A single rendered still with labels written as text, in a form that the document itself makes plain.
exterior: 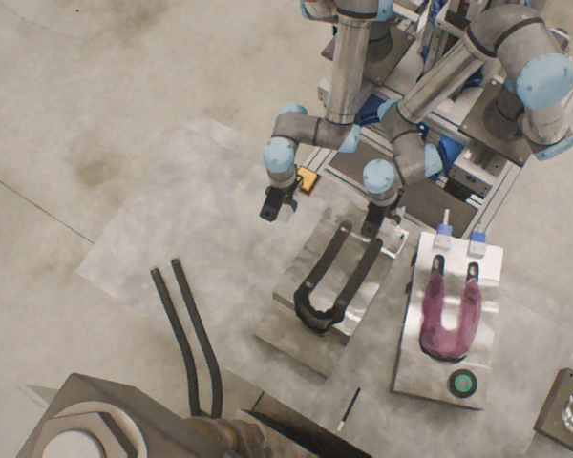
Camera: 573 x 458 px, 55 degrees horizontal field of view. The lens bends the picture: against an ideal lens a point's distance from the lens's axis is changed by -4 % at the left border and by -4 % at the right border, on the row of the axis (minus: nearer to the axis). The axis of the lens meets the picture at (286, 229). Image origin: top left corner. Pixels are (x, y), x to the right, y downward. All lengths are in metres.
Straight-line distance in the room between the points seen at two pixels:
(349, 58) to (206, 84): 1.83
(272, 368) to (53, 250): 1.54
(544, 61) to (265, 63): 2.14
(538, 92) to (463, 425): 1.01
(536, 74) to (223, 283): 1.12
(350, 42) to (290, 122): 0.26
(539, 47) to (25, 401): 1.22
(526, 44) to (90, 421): 1.02
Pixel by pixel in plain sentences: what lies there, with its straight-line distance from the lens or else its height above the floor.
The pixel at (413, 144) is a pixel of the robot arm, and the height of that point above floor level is 1.30.
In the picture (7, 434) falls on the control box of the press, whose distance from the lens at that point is 1.25.
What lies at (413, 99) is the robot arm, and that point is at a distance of 1.43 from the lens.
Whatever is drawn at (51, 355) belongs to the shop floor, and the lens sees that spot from 2.87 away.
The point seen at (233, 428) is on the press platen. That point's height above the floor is 1.29.
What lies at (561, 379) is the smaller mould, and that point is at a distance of 1.85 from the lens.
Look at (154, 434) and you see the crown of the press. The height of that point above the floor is 2.00.
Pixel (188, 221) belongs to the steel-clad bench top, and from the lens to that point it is 1.93.
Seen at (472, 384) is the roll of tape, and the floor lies 0.95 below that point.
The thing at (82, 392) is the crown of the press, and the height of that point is 2.00.
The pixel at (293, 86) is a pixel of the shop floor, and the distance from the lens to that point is 3.07.
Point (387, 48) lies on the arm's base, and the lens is 1.86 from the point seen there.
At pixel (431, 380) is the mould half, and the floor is 0.91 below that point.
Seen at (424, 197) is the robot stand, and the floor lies 0.21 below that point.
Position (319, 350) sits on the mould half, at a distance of 1.72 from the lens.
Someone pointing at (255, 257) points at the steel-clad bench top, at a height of 0.80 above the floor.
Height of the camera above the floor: 2.56
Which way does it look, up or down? 71 degrees down
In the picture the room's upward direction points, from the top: 11 degrees counter-clockwise
